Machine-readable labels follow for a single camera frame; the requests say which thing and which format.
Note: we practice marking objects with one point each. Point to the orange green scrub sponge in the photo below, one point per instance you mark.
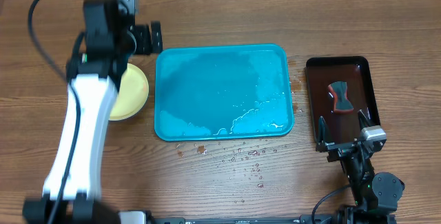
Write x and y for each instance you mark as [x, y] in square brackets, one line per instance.
[338, 91]

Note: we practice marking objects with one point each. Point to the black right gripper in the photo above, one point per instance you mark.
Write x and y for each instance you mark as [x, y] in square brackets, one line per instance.
[342, 151]

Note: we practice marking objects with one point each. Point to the yellow plate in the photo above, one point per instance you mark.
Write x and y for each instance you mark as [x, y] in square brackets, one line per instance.
[132, 96]

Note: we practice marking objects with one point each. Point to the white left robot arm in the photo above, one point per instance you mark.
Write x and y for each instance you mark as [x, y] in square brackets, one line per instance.
[72, 190]

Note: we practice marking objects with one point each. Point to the black water tray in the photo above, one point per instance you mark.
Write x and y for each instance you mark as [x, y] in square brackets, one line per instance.
[322, 71]

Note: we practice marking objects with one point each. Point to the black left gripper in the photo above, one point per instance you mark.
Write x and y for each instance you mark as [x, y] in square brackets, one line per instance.
[141, 36]

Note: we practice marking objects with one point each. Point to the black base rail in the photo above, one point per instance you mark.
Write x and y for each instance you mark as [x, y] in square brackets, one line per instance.
[248, 220]

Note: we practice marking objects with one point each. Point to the teal plastic tray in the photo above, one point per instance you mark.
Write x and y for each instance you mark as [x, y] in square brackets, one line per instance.
[222, 92]

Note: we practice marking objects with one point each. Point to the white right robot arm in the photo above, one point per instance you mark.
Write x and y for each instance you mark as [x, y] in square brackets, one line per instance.
[376, 195]

